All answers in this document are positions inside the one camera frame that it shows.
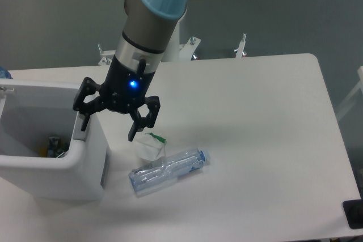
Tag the white left base bracket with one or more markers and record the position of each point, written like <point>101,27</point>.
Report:
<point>106,56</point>

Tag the trash inside can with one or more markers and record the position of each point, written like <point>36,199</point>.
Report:
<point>56,148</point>

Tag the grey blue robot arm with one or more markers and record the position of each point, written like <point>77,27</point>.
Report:
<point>144,40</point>

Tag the crushed clear plastic bottle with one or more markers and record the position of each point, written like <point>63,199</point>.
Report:
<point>166,170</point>

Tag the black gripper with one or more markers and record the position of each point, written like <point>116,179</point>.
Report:
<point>123,91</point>

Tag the white far bracket post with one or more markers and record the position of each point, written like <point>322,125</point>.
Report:
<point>240,51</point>

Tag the white frame right edge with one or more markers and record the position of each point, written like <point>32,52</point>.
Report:
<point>351,98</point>

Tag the white push-lid trash can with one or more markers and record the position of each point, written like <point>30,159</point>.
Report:
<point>31,112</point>

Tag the blue plastic bag edge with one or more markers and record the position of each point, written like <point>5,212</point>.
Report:
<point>4,73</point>

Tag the black device table corner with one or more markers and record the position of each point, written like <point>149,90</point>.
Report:
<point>353,213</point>

